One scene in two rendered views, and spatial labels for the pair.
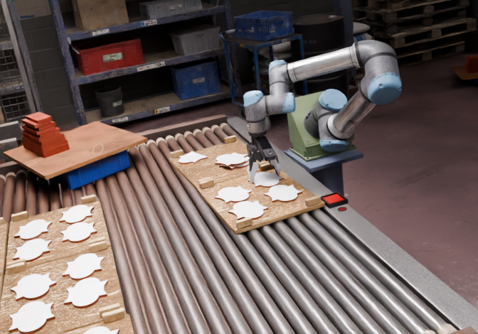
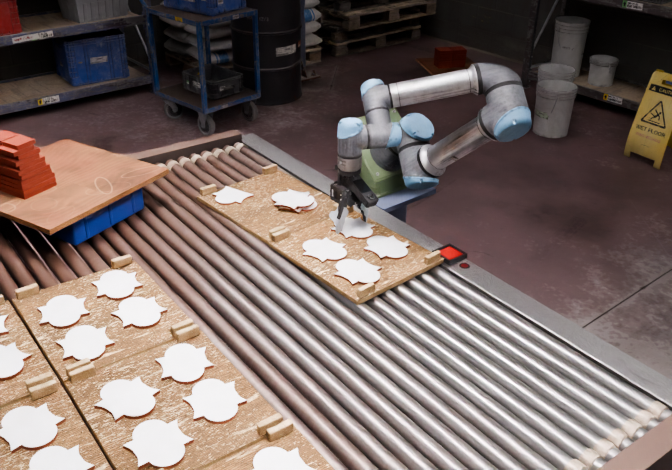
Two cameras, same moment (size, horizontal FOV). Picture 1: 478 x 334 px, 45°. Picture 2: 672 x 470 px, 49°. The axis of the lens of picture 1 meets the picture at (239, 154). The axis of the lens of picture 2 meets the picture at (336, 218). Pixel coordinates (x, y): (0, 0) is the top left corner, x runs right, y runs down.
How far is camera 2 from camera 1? 0.79 m
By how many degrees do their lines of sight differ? 21
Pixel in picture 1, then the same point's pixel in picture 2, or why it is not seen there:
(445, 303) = (639, 377)
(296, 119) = not seen: hidden behind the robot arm
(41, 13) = not seen: outside the picture
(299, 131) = (365, 162)
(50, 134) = (32, 165)
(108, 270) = (222, 366)
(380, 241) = (531, 306)
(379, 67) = (511, 99)
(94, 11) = not seen: outside the picture
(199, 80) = (99, 59)
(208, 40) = (113, 4)
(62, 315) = (201, 436)
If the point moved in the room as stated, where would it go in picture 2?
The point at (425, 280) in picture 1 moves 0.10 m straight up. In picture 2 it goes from (605, 351) to (612, 318)
